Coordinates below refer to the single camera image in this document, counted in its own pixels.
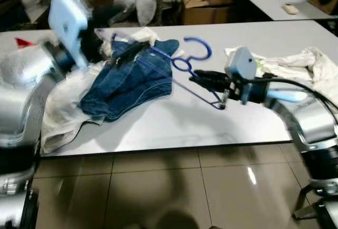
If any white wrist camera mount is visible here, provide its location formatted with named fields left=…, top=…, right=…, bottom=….
left=48, top=0, right=89, bottom=71
left=224, top=47, right=258, bottom=90

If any grey white pillow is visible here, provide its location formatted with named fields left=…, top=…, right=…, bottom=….
left=135, top=0, right=158, bottom=26
left=114, top=0, right=139, bottom=21

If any white crumpled garment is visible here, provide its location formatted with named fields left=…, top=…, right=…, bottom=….
left=41, top=27, right=175, bottom=154

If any blue denim garment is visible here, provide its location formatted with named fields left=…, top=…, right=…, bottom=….
left=79, top=39, right=180, bottom=121

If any white garment with green tag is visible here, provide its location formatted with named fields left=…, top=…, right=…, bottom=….
left=224, top=46, right=338, bottom=103

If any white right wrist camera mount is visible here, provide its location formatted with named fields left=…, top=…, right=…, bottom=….
left=224, top=47, right=258, bottom=90

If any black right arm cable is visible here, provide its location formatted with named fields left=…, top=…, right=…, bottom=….
left=252, top=76, right=338, bottom=135

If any white remote control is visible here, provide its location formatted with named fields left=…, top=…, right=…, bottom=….
left=283, top=3, right=301, bottom=14

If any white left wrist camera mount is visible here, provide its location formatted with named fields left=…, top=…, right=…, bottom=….
left=48, top=0, right=89, bottom=71

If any red crumpled garment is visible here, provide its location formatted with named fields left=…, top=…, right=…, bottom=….
left=15, top=37, right=35, bottom=49

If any purple plastic hanger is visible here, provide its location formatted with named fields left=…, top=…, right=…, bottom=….
left=108, top=31, right=225, bottom=111

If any large white work table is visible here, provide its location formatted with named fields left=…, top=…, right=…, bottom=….
left=0, top=20, right=338, bottom=158

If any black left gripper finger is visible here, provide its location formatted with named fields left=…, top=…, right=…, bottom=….
left=112, top=42, right=151, bottom=62

